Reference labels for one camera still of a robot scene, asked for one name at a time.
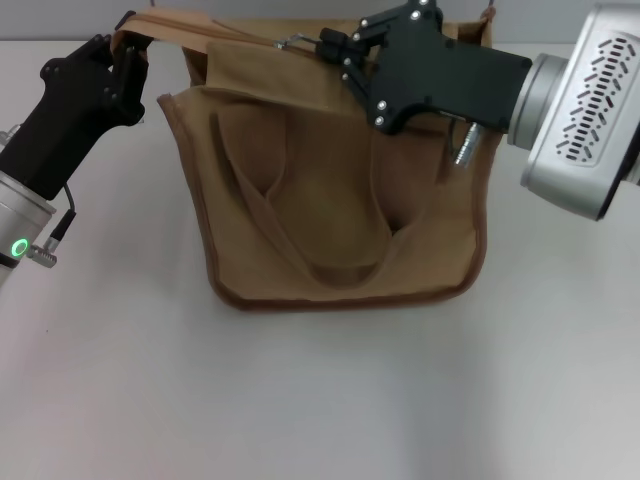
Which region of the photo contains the right gripper cable with plugs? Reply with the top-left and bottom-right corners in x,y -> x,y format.
447,115 -> 484,169

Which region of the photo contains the left gripper cable with plugs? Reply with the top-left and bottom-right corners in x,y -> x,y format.
0,124 -> 79,269

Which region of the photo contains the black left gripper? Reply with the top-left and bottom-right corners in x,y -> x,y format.
0,11 -> 152,202

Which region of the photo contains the silver metal zipper slider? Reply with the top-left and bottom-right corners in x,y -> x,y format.
272,32 -> 322,52

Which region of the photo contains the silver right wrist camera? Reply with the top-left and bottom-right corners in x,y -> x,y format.
519,2 -> 640,221

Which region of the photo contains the khaki canvas food bag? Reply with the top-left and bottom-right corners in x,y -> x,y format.
110,8 -> 496,314

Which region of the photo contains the gripper cable with plugs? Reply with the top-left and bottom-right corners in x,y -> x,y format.
0,124 -> 79,269
447,115 -> 484,169

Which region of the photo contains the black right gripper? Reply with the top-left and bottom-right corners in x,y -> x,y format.
318,0 -> 534,136

